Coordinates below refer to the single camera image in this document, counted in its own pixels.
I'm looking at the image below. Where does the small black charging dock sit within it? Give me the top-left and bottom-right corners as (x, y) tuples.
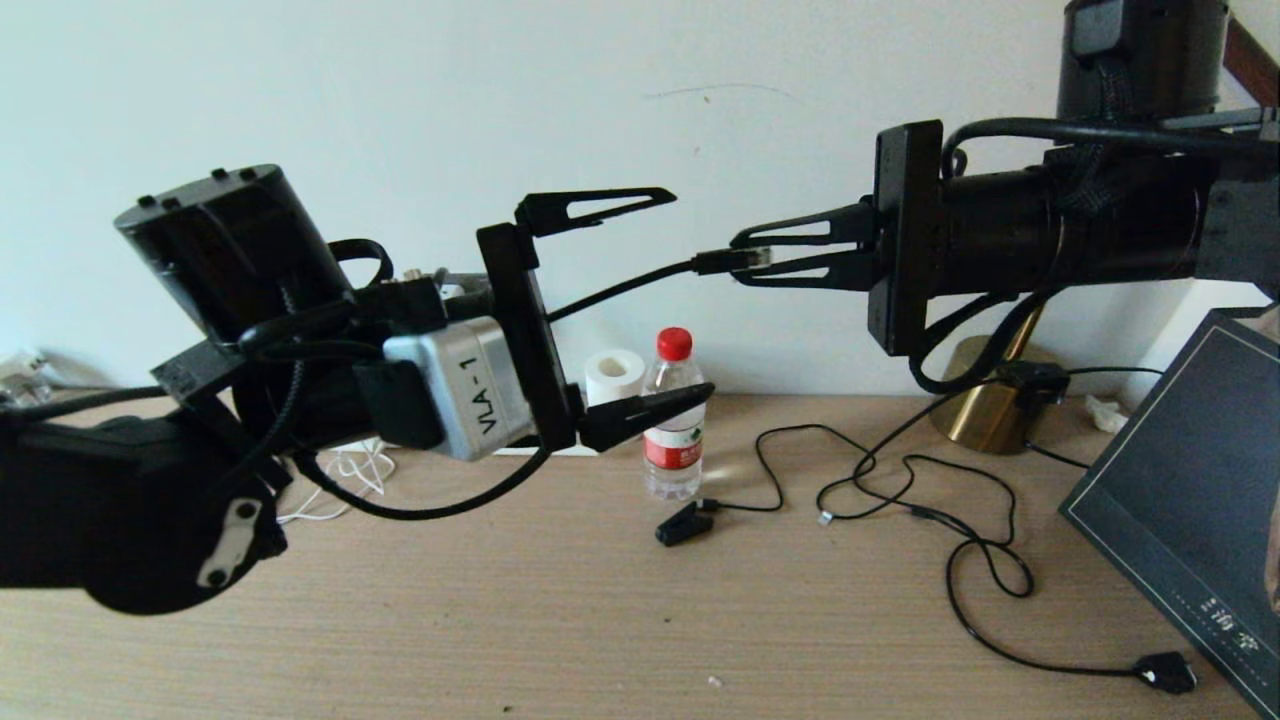
(655, 502), (713, 547)

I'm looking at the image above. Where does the black ethernet cable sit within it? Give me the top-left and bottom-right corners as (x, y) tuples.
(545, 247), (773, 323)

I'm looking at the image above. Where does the white toilet paper roll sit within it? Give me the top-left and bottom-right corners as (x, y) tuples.
(583, 349), (647, 411)

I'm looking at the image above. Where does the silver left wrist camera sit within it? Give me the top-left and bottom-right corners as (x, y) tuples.
(383, 316), (536, 463)

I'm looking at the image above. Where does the black inline switch box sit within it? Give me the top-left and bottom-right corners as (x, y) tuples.
(990, 362), (1069, 406)

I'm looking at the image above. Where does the brass desk lamp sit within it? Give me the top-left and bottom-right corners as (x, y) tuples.
(930, 15), (1280, 457)

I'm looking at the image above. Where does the black cable with clip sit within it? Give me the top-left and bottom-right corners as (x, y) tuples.
(815, 372), (1199, 695)

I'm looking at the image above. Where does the clear water bottle red cap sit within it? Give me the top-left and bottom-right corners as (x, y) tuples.
(641, 327), (706, 502)

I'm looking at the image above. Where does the thin black dock cable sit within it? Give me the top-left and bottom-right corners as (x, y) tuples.
(697, 425), (1017, 549)

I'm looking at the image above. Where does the thin white adapter cable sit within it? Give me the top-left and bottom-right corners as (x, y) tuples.
(275, 440), (396, 526)

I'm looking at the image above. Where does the black left wrist camera cable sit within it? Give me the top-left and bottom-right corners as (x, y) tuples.
(290, 238), (551, 521)

